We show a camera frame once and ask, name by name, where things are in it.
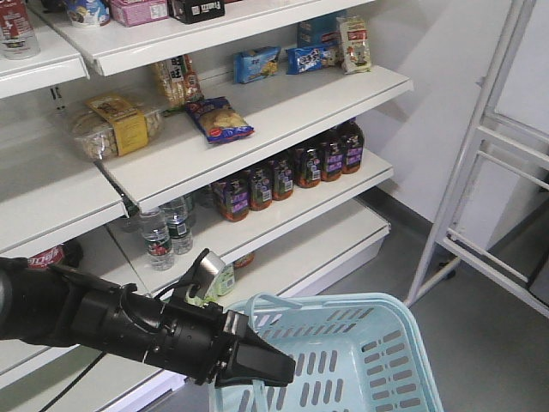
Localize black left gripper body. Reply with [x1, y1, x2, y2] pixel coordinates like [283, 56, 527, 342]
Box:
[143, 303, 256, 385]

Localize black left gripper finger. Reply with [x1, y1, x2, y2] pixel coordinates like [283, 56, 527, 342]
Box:
[215, 341, 296, 388]

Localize light blue plastic basket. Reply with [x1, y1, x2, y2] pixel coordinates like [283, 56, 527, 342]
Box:
[209, 293, 443, 411]

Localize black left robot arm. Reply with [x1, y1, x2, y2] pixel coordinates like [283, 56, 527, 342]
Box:
[1, 257, 296, 387]

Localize red aluminium coke bottle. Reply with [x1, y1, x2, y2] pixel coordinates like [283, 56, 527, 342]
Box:
[1, 0, 40, 60]

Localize green drink bottle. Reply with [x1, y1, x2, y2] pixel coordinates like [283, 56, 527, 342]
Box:
[184, 264, 236, 306]

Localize clear water bottle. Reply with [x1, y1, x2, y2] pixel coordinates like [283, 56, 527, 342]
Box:
[164, 197, 193, 255]
[139, 208, 174, 271]

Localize dark purple label bottle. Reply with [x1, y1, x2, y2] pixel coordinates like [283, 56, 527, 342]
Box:
[294, 146, 321, 188]
[248, 166, 272, 211]
[319, 130, 343, 182]
[272, 156, 293, 201]
[341, 120, 365, 174]
[215, 177, 249, 222]

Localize cola plastic bottle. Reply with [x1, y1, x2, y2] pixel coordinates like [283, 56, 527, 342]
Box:
[27, 239, 83, 269]

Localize white metal shelf unit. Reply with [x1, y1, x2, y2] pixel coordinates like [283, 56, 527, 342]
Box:
[0, 0, 415, 412]

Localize blue chips bag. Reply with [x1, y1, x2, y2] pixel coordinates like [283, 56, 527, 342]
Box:
[184, 96, 255, 144]

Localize clear box of biscuits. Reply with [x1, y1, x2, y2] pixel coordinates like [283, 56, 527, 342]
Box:
[68, 93, 164, 161]

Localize popcorn snack bag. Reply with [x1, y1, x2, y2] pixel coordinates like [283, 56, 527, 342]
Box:
[151, 54, 203, 109]

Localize blue cracker pack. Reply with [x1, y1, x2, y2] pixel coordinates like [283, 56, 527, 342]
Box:
[232, 46, 281, 84]

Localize blue cookie pack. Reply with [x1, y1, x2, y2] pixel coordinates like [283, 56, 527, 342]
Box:
[286, 42, 341, 75]

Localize black snack box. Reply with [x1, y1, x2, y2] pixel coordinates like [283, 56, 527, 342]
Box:
[167, 0, 226, 24]

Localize pink snack box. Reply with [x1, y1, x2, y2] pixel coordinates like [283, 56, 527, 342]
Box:
[111, 0, 169, 27]

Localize white snack bag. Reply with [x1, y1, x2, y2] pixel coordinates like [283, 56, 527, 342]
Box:
[337, 15, 372, 75]

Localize instant noodle cup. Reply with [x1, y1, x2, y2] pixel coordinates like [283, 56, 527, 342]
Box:
[63, 0, 111, 28]

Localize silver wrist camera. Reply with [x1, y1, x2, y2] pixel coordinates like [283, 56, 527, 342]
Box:
[188, 248, 226, 300]

